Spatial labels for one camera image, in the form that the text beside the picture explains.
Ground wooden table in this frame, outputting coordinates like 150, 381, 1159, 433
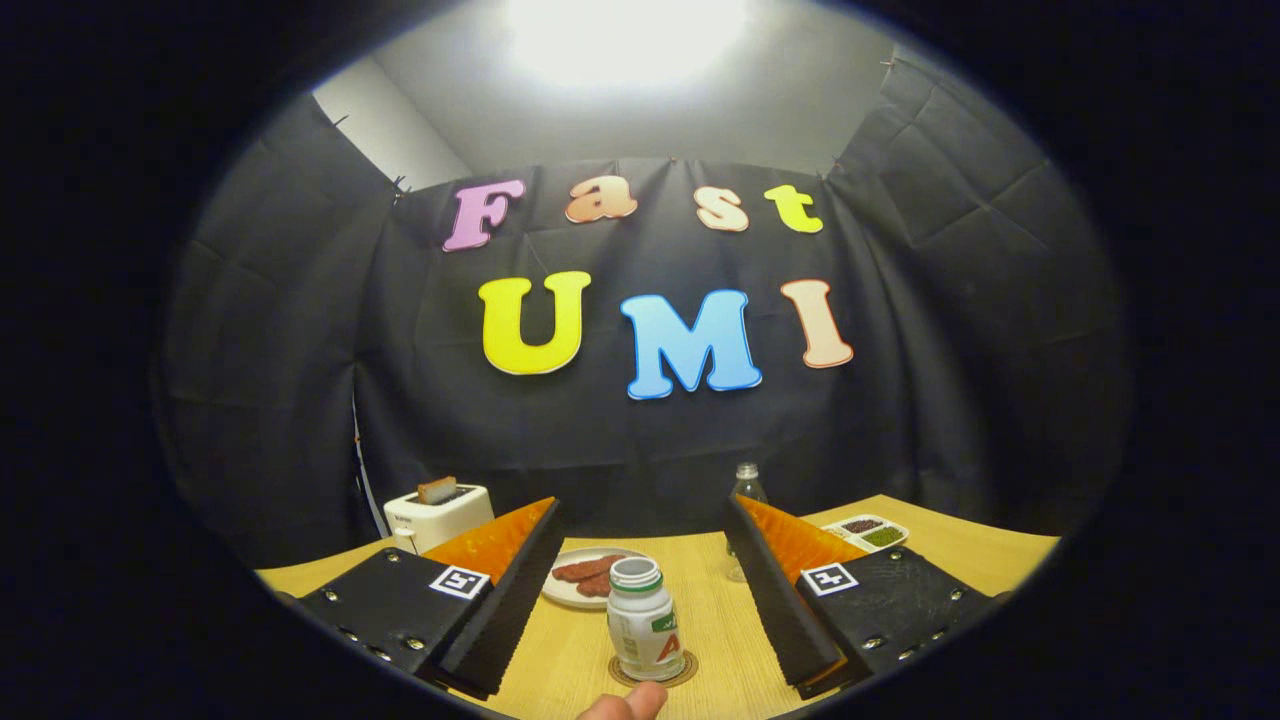
255, 493, 1061, 720

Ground black backdrop cloth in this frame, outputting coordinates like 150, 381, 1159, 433
150, 50, 1136, 571

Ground clear plastic water bottle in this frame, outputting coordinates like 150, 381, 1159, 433
727, 462, 769, 584

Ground white juice bottle green label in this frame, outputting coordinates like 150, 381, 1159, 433
607, 557, 687, 682

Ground round beige plate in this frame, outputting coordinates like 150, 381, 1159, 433
541, 546, 656, 610

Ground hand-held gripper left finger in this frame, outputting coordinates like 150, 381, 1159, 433
295, 497, 564, 700

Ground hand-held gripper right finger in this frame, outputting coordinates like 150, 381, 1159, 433
723, 494, 1001, 701

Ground red meat slices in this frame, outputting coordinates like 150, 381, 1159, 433
552, 555, 626, 599

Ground round cork coaster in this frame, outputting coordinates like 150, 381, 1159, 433
608, 648, 699, 689

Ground ceiling light panel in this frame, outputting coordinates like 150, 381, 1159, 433
505, 0, 746, 89

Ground white divided tray of beans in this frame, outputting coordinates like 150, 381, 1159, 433
822, 514, 910, 554

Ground cream toaster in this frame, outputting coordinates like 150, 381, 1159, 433
384, 484, 496, 556

